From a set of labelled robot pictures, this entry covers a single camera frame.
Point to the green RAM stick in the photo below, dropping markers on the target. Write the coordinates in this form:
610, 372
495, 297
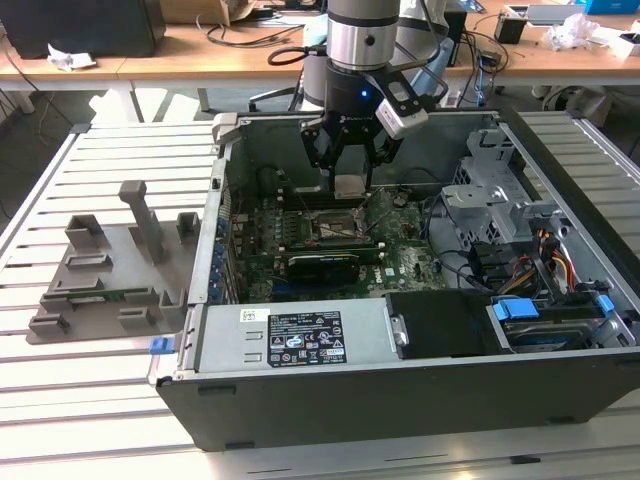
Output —
110, 295
330, 246

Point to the clear plastic bag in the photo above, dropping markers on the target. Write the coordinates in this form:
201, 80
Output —
570, 32

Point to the crumpled white paper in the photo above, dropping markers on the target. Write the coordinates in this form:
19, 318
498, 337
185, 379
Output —
70, 60

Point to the green motherboard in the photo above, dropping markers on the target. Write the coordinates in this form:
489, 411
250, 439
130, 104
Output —
400, 265

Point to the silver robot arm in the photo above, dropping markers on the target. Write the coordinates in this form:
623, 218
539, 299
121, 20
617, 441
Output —
360, 35

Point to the round coin battery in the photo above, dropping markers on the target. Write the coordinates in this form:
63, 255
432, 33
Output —
398, 200

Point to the silver CPU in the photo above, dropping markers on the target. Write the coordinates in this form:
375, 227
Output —
350, 186

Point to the large black box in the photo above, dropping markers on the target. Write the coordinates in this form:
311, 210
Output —
90, 25

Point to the grey power supply unit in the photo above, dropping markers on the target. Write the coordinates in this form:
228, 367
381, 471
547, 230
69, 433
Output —
225, 340

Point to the blue plastic latch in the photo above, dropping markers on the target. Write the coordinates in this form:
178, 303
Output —
161, 346

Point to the grey parts rack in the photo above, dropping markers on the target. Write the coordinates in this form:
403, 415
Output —
120, 270

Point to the metal disk bay cage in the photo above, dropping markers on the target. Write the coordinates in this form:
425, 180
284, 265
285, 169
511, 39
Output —
475, 200

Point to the small black tower box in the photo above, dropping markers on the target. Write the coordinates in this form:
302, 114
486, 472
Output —
457, 40

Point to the hard disk in blue carrier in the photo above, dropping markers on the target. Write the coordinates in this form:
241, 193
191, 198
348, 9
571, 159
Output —
515, 310

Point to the wooden desk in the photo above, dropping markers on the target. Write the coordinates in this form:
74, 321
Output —
200, 55

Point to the blue box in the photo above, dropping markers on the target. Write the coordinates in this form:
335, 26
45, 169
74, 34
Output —
610, 6

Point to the white box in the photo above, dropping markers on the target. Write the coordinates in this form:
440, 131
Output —
627, 47

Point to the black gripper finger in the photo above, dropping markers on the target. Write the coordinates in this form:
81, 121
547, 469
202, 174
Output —
382, 152
320, 145

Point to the white board sticker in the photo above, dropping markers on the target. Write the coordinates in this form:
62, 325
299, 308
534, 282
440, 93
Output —
389, 274

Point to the black graphics card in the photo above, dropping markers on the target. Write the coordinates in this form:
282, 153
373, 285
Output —
325, 270

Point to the cardboard box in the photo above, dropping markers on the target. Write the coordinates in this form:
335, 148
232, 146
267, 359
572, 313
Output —
210, 10

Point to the black open PC case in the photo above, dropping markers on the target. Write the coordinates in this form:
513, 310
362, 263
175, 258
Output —
350, 410

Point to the CPU socket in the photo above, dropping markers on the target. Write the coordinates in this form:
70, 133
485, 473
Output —
330, 227

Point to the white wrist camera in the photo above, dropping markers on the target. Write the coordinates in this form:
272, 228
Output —
400, 120

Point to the small open black box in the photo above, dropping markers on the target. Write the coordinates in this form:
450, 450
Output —
510, 30

